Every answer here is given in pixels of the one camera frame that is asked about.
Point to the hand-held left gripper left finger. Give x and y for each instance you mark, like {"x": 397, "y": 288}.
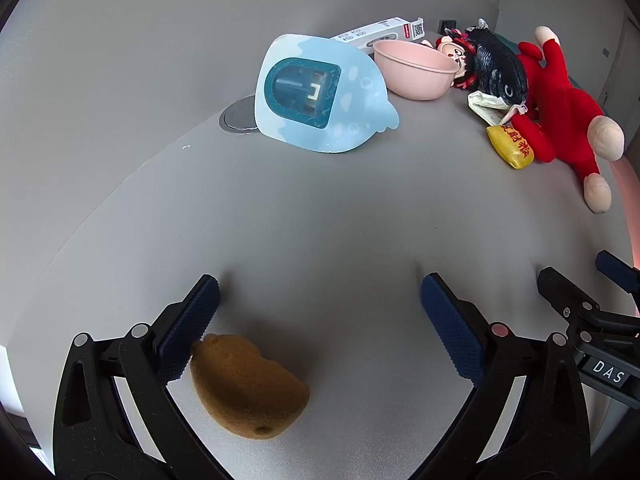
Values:
{"x": 192, "y": 320}

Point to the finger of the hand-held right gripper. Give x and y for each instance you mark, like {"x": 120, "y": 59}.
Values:
{"x": 560, "y": 292}
{"x": 617, "y": 270}

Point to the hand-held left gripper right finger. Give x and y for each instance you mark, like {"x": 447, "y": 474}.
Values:
{"x": 450, "y": 325}

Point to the brown sponge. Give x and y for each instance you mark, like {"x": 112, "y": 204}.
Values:
{"x": 245, "y": 385}

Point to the yellow plush ingot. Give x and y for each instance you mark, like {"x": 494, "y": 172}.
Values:
{"x": 510, "y": 145}

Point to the red monkey plush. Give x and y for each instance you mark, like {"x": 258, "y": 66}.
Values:
{"x": 565, "y": 105}

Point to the crumpled white wrapper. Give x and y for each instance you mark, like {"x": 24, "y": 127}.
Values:
{"x": 487, "y": 105}

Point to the round metal desk grommet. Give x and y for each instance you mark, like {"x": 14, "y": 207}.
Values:
{"x": 235, "y": 120}

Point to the light blue blister card package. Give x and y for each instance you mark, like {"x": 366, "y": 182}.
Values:
{"x": 350, "y": 110}

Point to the black fish plush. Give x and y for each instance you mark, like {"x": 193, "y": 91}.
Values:
{"x": 492, "y": 65}

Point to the pink bowl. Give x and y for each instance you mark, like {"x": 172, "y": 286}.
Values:
{"x": 415, "y": 80}

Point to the small doll with black hair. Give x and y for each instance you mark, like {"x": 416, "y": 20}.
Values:
{"x": 452, "y": 52}

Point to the small black object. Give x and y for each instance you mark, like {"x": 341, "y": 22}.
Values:
{"x": 446, "y": 25}

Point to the long white box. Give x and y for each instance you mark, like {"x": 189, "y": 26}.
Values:
{"x": 380, "y": 30}

